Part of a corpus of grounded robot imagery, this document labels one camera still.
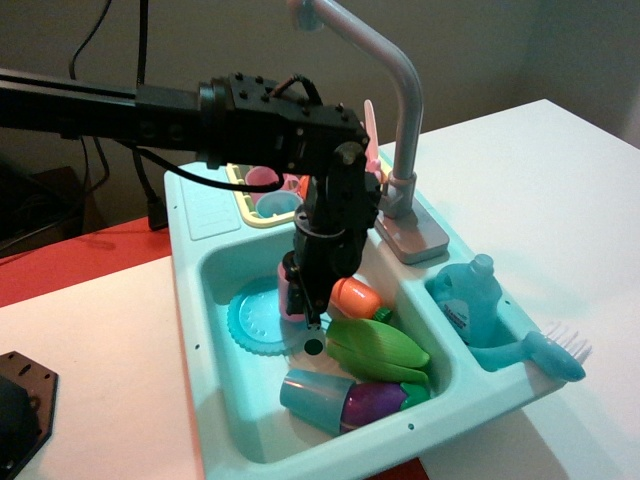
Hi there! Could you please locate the blue dish brush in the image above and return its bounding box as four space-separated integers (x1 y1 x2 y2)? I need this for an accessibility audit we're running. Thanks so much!
469 323 592 382

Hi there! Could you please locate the pink toy mug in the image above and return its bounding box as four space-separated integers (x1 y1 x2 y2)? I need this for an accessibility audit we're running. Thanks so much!
244 166 300 193

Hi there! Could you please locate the yellow dish rack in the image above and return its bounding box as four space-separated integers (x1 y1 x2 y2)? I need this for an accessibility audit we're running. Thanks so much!
225 164 294 228

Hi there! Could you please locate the black power cable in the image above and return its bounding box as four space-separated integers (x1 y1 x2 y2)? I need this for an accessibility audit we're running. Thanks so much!
68 0 112 201

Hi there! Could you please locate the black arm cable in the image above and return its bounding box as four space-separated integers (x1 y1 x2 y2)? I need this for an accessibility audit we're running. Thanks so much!
114 139 286 193

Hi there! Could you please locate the orange toy crab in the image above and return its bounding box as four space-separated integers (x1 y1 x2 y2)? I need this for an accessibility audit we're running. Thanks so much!
298 175 311 199

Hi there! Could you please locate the grey toy faucet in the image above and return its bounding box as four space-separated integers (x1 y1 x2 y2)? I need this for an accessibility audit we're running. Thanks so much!
287 1 449 265

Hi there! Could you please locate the orange toy carrot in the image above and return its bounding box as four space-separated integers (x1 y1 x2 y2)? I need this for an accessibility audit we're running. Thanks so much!
330 277 393 323

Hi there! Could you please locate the purple toy eggplant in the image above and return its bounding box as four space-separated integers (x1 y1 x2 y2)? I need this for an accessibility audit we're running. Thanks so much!
340 382 431 433

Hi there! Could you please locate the blue toy plate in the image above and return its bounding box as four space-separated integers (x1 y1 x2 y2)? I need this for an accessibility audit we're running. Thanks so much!
227 276 307 356

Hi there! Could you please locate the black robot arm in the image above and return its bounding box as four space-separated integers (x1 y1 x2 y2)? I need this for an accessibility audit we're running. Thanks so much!
1 70 381 328

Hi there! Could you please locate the pink plastic cup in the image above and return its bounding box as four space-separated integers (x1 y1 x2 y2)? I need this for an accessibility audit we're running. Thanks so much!
277 263 305 323

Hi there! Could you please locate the pink toy plate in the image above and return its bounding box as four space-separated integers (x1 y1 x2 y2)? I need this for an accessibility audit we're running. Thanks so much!
366 152 385 184

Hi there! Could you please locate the pink toy knife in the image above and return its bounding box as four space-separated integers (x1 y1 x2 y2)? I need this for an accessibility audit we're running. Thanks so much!
363 99 379 162

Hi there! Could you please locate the teal toy sink unit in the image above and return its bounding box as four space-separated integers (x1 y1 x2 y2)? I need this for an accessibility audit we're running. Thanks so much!
164 173 559 479

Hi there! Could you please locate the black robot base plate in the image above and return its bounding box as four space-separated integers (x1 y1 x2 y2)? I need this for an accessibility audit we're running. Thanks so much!
1 351 59 479

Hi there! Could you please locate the green toy corn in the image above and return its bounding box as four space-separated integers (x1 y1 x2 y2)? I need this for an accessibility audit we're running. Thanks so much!
326 319 430 385

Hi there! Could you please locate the blue toy detergent bottle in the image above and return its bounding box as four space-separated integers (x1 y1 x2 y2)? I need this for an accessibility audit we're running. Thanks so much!
430 254 502 348

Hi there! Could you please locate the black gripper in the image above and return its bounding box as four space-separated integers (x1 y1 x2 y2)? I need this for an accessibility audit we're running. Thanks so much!
281 225 368 330

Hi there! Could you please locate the small blue bowl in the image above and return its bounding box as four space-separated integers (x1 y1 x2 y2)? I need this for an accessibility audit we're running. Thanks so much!
255 190 302 219

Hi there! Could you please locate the blue plastic cup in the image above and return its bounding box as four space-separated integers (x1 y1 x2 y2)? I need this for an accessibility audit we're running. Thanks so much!
279 369 356 436

